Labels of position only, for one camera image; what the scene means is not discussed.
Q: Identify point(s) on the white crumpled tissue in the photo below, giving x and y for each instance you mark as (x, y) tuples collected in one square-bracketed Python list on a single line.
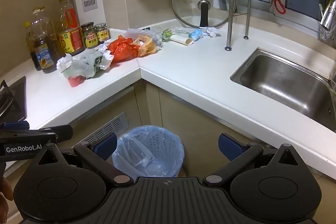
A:
[(63, 64)]

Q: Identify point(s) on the metal dish rack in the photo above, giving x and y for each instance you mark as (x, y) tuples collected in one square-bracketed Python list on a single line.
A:
[(230, 3)]

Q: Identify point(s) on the clear printed wrapper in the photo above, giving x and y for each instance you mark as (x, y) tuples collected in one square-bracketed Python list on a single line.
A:
[(181, 29)]

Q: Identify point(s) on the stainless steel sink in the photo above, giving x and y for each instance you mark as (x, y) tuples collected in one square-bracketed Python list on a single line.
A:
[(283, 87)]

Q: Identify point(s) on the silver cabinet vent grille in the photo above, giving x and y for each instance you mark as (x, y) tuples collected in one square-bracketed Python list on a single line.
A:
[(111, 124)]

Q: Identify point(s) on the orange plastic bag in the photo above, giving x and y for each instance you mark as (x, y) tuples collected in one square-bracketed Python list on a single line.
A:
[(122, 50)]

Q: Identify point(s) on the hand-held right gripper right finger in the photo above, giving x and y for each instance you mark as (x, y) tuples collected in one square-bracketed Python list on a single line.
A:
[(231, 146)]

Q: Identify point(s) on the blue lined trash bin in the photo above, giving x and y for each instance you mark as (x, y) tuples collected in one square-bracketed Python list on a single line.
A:
[(157, 140)]

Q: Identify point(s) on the red plastic wrapper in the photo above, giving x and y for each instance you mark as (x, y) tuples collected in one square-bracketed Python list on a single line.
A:
[(76, 81)]

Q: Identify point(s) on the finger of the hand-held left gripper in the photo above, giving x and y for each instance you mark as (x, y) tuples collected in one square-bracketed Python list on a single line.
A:
[(15, 125), (61, 133)]

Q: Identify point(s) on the person's left hand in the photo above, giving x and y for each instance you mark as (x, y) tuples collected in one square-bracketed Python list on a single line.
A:
[(5, 192)]

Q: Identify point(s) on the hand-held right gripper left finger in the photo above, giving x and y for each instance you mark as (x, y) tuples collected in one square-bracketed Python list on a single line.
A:
[(106, 146)]

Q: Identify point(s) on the clear plastic bag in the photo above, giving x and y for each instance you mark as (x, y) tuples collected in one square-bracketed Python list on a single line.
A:
[(155, 33)]

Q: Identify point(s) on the grey white plastic bag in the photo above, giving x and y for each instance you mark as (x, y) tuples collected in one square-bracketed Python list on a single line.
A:
[(81, 67)]

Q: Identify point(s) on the small checkered lid sauce jar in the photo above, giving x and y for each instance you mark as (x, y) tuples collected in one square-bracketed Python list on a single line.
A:
[(103, 35)]

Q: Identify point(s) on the chrome faucet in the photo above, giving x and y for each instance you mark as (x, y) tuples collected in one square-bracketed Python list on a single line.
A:
[(328, 16)]

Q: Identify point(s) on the blue crumpled wrapper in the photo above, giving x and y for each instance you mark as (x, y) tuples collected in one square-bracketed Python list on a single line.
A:
[(195, 34)]

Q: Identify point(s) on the black gas stove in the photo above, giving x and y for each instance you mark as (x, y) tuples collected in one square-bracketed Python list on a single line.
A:
[(15, 98)]

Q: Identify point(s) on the large oil bottle blue label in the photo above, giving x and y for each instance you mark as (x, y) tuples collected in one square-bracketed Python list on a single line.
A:
[(43, 56)]

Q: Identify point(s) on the plastic oil bottle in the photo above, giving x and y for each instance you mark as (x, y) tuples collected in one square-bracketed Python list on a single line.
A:
[(29, 37)]

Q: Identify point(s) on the large green label sauce jar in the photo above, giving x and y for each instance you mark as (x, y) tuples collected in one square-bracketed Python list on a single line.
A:
[(90, 39)]

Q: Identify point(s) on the white paper towel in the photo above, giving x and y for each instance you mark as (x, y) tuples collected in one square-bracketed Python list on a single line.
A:
[(211, 32)]

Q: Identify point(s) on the white crumpled printed paper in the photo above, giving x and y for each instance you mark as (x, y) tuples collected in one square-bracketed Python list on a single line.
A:
[(106, 60)]

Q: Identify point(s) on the yellow plastic bag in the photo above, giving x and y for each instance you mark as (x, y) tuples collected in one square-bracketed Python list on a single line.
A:
[(147, 47)]

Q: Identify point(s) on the green wrapper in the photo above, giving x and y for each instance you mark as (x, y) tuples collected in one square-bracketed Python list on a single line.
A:
[(166, 35)]

